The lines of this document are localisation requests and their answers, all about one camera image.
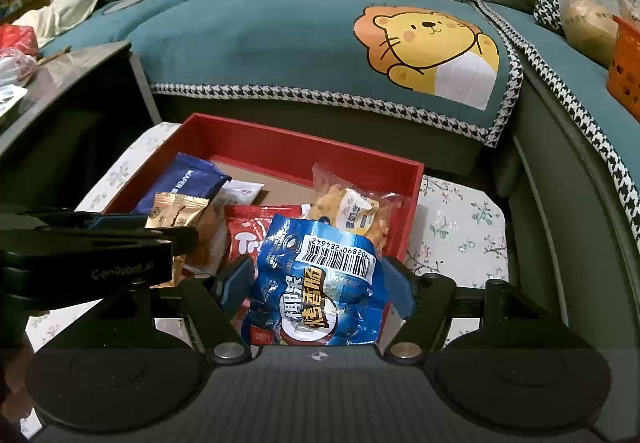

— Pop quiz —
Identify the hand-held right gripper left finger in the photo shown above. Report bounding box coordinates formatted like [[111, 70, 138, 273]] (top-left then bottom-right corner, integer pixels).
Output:
[[90, 257, 257, 365]]

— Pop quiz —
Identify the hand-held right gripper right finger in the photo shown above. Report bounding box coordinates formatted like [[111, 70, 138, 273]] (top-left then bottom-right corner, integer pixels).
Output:
[[382, 257, 571, 363]]

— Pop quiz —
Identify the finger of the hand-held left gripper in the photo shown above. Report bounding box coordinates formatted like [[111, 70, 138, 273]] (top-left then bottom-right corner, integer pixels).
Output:
[[0, 208, 169, 231], [30, 223, 199, 256]]

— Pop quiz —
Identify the gold snack packet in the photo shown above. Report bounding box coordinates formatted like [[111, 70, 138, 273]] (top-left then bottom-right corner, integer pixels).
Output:
[[145, 192, 210, 286]]

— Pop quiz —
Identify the red gummy candy packet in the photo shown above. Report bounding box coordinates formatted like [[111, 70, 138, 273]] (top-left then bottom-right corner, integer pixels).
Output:
[[223, 204, 311, 276]]

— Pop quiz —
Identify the dark blue wafer packet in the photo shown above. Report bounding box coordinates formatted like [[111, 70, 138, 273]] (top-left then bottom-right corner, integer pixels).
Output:
[[132, 152, 233, 216]]

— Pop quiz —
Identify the blue sausage packet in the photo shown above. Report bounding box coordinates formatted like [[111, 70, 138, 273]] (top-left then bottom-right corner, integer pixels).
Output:
[[240, 213, 391, 349]]

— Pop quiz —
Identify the white spicy strip packet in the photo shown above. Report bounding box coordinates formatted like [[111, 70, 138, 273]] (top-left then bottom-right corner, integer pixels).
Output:
[[187, 179, 265, 274]]

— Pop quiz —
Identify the clear yellow cookie packet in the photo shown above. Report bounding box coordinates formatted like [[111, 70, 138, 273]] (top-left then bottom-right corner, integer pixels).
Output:
[[302, 162, 405, 258]]

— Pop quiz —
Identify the red cardboard box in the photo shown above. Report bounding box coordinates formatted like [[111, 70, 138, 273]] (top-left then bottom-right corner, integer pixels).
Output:
[[102, 113, 426, 359]]

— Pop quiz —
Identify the dark coffee table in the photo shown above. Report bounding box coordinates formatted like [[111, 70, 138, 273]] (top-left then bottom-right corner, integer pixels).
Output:
[[0, 40, 163, 214]]

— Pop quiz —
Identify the white paper bag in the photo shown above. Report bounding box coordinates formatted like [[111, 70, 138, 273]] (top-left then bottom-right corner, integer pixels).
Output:
[[0, 85, 28, 121]]

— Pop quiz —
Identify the teal houndstooth trim sofa cover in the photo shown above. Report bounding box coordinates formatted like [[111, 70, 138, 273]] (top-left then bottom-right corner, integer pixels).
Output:
[[472, 0, 640, 229]]

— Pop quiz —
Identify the orange plastic basket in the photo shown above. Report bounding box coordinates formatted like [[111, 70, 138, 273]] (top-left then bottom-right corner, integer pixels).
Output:
[[606, 15, 640, 121]]

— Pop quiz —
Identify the plastic bag with yellow contents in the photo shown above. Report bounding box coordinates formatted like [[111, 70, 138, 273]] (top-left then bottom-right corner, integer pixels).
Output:
[[559, 0, 626, 68]]

